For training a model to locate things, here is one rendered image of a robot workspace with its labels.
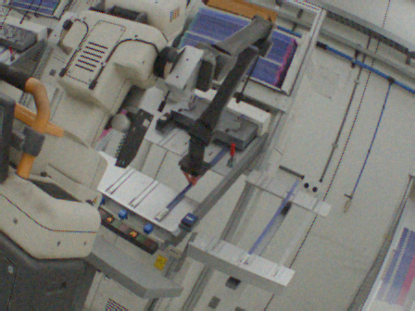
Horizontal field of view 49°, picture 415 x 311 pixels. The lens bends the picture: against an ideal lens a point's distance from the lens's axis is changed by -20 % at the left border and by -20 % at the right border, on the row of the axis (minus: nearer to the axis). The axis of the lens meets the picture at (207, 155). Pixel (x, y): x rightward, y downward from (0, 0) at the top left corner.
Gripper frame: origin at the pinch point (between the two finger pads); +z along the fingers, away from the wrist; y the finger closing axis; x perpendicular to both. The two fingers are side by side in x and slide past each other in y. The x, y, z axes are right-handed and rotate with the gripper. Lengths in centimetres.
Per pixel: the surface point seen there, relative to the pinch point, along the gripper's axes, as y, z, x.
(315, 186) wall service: -19, 100, -142
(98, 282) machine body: 25, 54, 34
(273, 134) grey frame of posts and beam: -11.6, 0.1, -45.1
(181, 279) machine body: -8.8, 37.3, 17.9
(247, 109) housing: 1.8, -6.6, -44.8
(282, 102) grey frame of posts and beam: -10, -13, -52
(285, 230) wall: -12, 130, -121
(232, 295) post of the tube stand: -35.9, 14.4, 29.1
